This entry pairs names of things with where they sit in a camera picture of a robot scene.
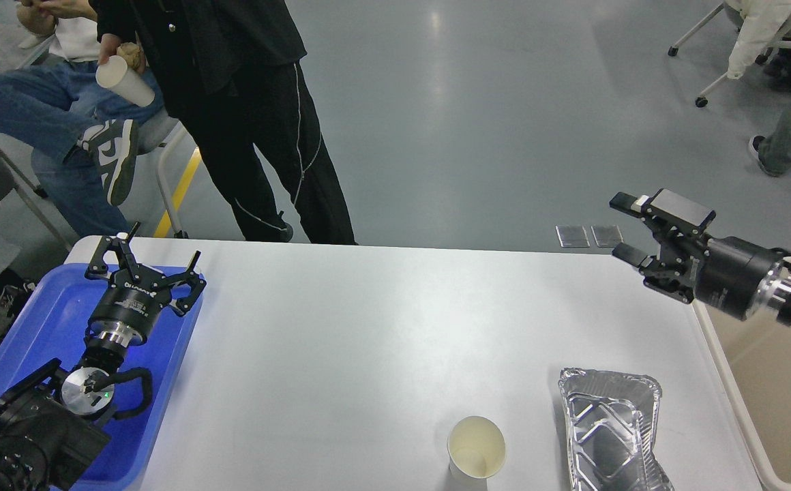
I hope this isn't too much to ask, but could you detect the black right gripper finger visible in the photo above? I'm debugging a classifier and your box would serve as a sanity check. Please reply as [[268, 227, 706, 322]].
[[612, 243, 695, 304], [610, 188, 716, 254]]

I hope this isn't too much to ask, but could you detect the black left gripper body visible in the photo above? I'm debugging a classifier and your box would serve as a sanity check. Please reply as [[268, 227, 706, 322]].
[[86, 267, 186, 347]]

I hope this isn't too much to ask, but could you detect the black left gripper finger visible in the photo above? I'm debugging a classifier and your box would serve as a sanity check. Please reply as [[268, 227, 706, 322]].
[[83, 222, 140, 282], [158, 251, 206, 317]]

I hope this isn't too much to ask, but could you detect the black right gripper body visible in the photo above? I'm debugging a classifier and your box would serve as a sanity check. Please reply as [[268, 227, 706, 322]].
[[693, 237, 791, 321]]

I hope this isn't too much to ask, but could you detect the white paper cup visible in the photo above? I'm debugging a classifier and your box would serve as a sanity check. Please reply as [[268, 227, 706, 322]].
[[95, 54, 155, 108], [447, 415, 507, 487]]

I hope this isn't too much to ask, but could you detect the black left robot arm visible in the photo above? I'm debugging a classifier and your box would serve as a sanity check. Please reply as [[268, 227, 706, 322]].
[[0, 237, 207, 490]]

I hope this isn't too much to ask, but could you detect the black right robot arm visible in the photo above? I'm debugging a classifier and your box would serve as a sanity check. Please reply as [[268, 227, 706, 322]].
[[610, 188, 791, 326]]

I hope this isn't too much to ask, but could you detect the standing person's hand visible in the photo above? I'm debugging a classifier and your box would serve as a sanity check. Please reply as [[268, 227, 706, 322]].
[[98, 33, 123, 65]]

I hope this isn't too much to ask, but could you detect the right floor socket plate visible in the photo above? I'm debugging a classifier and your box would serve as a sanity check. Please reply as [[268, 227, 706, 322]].
[[590, 226, 623, 249]]

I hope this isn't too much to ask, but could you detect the floor socket plate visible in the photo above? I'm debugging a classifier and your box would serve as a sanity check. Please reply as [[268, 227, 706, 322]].
[[590, 226, 623, 249], [555, 226, 590, 249]]

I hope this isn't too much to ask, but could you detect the blue plastic tray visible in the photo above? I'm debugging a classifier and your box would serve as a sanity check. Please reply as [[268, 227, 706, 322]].
[[0, 263, 203, 490]]

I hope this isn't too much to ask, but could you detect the beige plastic bin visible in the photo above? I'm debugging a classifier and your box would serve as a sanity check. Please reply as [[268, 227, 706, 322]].
[[693, 302, 791, 490]]

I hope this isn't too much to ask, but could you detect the left floor socket plate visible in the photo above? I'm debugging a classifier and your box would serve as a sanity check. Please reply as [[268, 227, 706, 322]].
[[555, 226, 590, 249]]

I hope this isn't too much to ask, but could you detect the seated person in jeans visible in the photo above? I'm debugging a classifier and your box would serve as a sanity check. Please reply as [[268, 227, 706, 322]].
[[0, 1, 164, 237]]

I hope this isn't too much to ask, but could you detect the grey rolling chair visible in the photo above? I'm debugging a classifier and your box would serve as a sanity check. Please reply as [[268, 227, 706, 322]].
[[0, 110, 201, 249]]

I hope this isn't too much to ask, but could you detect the crumpled aluminium foil tray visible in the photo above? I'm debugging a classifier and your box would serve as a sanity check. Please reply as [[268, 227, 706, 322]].
[[558, 368, 675, 490]]

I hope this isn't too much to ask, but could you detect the standing person in black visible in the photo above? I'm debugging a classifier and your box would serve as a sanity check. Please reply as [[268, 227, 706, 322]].
[[92, 1, 355, 245]]

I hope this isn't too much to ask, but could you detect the far right rolling chair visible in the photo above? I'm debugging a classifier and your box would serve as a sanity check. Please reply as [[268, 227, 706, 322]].
[[668, 1, 791, 108]]

